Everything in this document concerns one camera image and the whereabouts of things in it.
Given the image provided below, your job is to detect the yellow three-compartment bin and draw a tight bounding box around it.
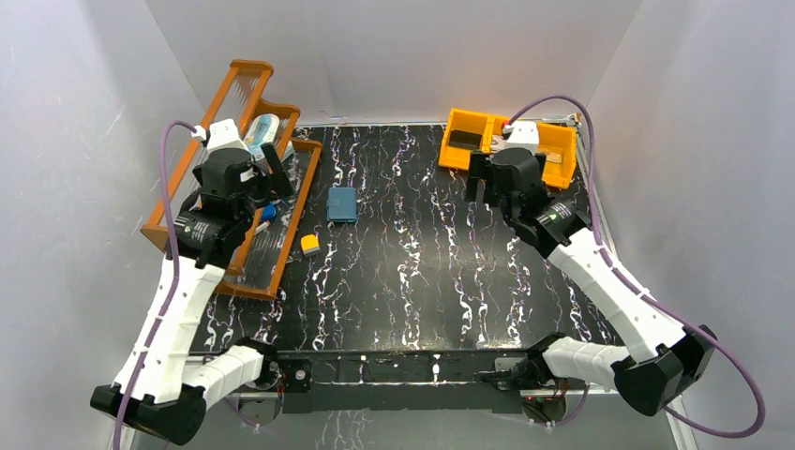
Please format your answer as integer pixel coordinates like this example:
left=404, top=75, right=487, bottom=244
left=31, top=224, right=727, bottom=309
left=439, top=108, right=579, bottom=189

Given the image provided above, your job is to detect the blue card holder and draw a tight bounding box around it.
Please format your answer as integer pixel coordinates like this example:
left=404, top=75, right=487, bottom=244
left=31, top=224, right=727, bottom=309
left=326, top=187, right=358, bottom=223

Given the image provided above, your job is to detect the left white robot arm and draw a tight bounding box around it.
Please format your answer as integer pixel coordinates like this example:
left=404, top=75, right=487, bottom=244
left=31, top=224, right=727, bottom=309
left=90, top=119, right=293, bottom=448

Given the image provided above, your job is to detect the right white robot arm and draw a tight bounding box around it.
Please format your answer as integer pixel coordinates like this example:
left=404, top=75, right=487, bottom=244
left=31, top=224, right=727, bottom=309
left=466, top=146, right=714, bottom=416

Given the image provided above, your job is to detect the white pen on shelf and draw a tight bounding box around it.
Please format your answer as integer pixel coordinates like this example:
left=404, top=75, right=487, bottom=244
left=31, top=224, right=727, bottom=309
left=254, top=221, right=270, bottom=234

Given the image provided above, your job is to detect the light blue oval case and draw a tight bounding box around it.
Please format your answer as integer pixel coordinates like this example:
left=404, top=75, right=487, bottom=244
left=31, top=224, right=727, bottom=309
left=243, top=113, right=280, bottom=161

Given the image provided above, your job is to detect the yellow grey eraser block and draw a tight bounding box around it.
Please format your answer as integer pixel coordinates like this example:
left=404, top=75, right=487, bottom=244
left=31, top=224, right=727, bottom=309
left=300, top=234, right=321, bottom=257

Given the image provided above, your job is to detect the orange wooden shelf rack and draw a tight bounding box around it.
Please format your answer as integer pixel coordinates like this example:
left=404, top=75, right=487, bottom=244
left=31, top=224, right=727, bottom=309
left=141, top=59, right=323, bottom=303

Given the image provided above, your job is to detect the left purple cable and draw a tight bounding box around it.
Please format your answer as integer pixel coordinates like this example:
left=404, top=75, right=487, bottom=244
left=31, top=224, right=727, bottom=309
left=112, top=120, right=206, bottom=450

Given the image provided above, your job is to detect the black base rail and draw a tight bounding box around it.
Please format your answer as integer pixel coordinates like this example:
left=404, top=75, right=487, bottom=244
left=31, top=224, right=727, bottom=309
left=223, top=349, right=569, bottom=416

